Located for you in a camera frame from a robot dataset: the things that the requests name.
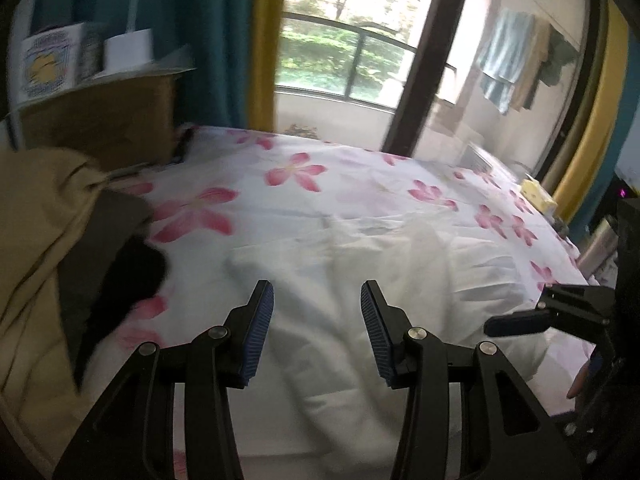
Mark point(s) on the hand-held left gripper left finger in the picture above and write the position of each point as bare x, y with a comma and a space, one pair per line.
257, 335

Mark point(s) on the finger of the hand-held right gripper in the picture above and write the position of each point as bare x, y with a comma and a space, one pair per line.
515, 323

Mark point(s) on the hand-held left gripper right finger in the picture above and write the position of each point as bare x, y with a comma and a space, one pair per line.
377, 335

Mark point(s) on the white shirt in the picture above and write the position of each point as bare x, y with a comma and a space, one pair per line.
390, 270

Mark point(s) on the person's right hand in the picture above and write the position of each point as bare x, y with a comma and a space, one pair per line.
579, 384

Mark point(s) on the stainless steel thermos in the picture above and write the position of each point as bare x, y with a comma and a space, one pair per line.
597, 246

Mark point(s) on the yellow tissue box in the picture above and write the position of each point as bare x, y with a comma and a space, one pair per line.
537, 195

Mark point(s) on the floral bedsheet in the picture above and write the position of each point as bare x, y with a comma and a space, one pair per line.
350, 185

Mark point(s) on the grey radiator unit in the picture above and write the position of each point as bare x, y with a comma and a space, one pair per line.
482, 160

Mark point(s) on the teal curtain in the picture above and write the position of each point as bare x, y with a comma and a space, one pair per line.
607, 175
200, 35

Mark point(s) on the dark grey cloth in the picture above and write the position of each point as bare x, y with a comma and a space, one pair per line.
100, 240

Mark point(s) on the dried plant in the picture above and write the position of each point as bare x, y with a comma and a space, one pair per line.
302, 130

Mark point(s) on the yellow curtain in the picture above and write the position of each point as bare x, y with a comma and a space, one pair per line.
595, 125
267, 45

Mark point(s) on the cardboard box on balcony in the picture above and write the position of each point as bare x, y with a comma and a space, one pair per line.
445, 112

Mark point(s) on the beige cloth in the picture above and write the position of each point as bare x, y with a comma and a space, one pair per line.
35, 220

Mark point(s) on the beige hanging garment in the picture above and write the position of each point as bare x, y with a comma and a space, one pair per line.
530, 67

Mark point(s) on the light blue hanging towel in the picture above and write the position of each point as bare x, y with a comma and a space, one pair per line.
502, 57

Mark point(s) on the dark hanging garment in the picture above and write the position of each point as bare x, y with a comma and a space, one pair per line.
557, 57

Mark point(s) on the brown cardboard box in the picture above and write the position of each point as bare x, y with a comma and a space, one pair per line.
100, 115

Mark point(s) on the black balcony railing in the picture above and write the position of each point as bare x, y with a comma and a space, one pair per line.
350, 60

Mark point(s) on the white desk lamp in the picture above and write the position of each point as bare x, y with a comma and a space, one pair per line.
129, 45

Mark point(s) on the printed white box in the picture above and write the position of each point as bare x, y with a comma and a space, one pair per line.
50, 62

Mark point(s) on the black window frame post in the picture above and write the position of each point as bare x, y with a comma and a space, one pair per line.
430, 60

